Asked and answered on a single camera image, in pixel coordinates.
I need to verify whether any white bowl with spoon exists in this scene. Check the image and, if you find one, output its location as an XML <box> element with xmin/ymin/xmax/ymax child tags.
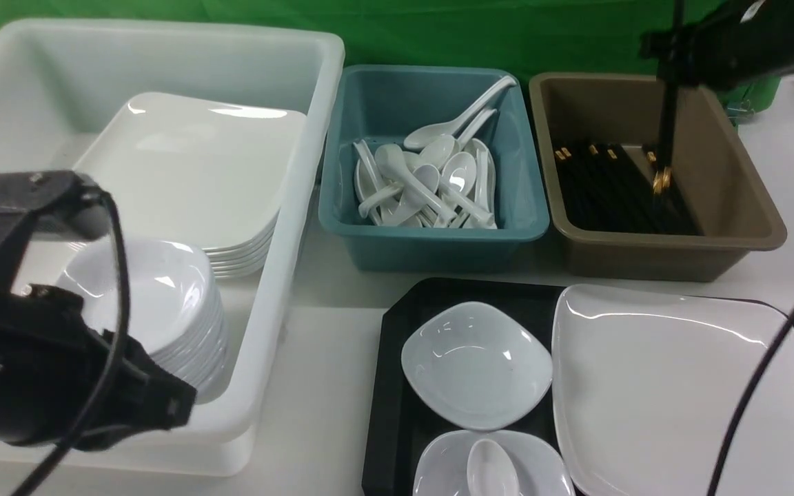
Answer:
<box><xmin>412</xmin><ymin>430</ymin><xmax>576</xmax><ymax>495</ymax></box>

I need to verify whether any white ceramic soup spoon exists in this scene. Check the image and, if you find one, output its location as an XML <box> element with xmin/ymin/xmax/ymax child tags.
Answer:
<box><xmin>466</xmin><ymin>439</ymin><xmax>520</xmax><ymax>495</ymax></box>

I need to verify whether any large white square plate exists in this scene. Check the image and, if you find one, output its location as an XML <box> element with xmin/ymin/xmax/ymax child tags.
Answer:
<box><xmin>552</xmin><ymin>285</ymin><xmax>794</xmax><ymax>495</ymax></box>

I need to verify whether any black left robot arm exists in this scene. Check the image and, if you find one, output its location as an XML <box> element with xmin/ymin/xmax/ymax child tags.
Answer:
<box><xmin>0</xmin><ymin>170</ymin><xmax>196</xmax><ymax>452</ymax></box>

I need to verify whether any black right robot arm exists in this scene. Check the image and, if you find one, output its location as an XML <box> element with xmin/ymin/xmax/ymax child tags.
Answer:
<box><xmin>639</xmin><ymin>1</ymin><xmax>794</xmax><ymax>91</ymax></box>

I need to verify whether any pile of white spoons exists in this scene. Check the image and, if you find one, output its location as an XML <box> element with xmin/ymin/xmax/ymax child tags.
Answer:
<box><xmin>353</xmin><ymin>76</ymin><xmax>516</xmax><ymax>229</ymax></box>

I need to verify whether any teal plastic bin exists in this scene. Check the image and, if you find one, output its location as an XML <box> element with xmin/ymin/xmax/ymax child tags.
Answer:
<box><xmin>318</xmin><ymin>65</ymin><xmax>551</xmax><ymax>273</ymax></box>

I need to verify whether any black serving tray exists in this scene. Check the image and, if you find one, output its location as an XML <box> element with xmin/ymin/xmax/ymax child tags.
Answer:
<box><xmin>361</xmin><ymin>277</ymin><xmax>794</xmax><ymax>496</ymax></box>

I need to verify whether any large white plastic tub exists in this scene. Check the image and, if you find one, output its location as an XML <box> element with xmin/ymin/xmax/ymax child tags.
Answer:
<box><xmin>0</xmin><ymin>19</ymin><xmax>345</xmax><ymax>477</ymax></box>

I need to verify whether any pile of black chopsticks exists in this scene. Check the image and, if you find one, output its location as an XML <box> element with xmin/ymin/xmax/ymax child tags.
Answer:
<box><xmin>553</xmin><ymin>141</ymin><xmax>703</xmax><ymax>236</ymax></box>

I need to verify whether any stack of white bowls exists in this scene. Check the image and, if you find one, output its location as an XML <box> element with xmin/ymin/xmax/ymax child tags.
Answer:
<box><xmin>56</xmin><ymin>236</ymin><xmax>229</xmax><ymax>395</ymax></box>

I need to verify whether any stack of white plates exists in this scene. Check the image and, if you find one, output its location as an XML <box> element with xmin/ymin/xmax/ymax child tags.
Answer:
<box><xmin>74</xmin><ymin>93</ymin><xmax>307</xmax><ymax>278</ymax></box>

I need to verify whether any green backdrop cloth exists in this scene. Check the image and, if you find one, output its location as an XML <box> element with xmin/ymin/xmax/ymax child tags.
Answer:
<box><xmin>0</xmin><ymin>0</ymin><xmax>784</xmax><ymax>114</ymax></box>

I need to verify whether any brown plastic bin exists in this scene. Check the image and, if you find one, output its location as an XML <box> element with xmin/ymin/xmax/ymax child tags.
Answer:
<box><xmin>529</xmin><ymin>73</ymin><xmax>787</xmax><ymax>282</ymax></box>

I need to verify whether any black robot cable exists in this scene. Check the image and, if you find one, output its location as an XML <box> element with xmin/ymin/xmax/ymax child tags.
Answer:
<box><xmin>11</xmin><ymin>193</ymin><xmax>132</xmax><ymax>496</ymax></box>

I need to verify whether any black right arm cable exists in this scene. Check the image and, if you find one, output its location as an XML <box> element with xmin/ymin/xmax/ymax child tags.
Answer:
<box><xmin>706</xmin><ymin>248</ymin><xmax>794</xmax><ymax>496</ymax></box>

